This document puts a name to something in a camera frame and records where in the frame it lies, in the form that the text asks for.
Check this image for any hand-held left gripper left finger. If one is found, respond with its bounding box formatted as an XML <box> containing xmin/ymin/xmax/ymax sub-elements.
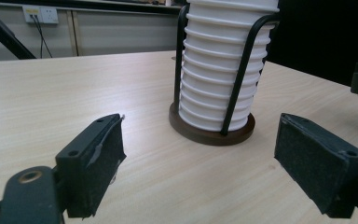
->
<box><xmin>55</xmin><ymin>113</ymin><xmax>128</xmax><ymax>218</ymax></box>

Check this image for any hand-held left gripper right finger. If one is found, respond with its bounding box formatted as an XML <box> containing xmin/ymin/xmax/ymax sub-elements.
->
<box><xmin>273</xmin><ymin>112</ymin><xmax>358</xmax><ymax>219</ymax></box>

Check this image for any black wire cup holder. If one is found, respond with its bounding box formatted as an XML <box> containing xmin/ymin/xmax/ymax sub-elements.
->
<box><xmin>168</xmin><ymin>3</ymin><xmax>282</xmax><ymax>147</ymax></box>

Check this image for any stack of white paper cups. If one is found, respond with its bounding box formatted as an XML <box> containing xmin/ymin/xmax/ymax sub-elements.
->
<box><xmin>177</xmin><ymin>0</ymin><xmax>281</xmax><ymax>133</ymax></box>

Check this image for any black partition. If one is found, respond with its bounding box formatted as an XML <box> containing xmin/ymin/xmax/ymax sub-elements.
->
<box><xmin>266</xmin><ymin>0</ymin><xmax>358</xmax><ymax>88</ymax></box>

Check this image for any black metal stand leg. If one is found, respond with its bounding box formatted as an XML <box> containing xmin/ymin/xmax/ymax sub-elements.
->
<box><xmin>0</xmin><ymin>3</ymin><xmax>37</xmax><ymax>61</ymax></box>

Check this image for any black power cable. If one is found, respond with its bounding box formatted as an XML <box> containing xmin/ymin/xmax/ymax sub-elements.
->
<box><xmin>31</xmin><ymin>14</ymin><xmax>45</xmax><ymax>60</ymax></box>
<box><xmin>35</xmin><ymin>14</ymin><xmax>54</xmax><ymax>59</ymax></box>

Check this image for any white wall socket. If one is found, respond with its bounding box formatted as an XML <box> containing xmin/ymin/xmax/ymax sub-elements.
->
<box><xmin>22</xmin><ymin>6</ymin><xmax>60</xmax><ymax>25</ymax></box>

